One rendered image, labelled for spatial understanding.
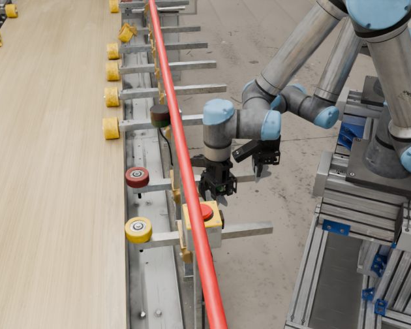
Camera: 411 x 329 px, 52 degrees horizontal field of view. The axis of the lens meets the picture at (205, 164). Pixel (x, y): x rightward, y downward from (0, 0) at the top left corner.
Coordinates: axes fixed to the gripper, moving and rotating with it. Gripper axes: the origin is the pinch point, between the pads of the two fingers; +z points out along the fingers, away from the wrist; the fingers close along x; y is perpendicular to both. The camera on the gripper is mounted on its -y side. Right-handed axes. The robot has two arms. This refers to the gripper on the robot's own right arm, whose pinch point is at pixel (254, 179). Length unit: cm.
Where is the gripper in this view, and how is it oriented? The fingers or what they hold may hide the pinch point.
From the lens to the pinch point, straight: 156.9
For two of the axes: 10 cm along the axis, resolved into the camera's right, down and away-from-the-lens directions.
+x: -1.6, -6.0, 7.8
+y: 9.9, -1.0, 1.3
